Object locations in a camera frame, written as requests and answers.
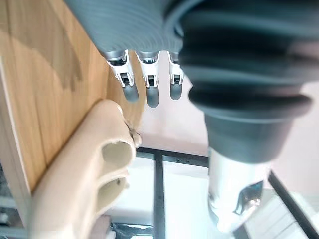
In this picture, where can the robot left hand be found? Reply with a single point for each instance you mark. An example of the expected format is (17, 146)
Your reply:
(236, 74)

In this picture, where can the wooden shoe rack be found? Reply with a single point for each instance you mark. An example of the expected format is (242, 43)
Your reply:
(49, 99)

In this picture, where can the black metal side frame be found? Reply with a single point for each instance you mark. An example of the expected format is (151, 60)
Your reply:
(158, 189)

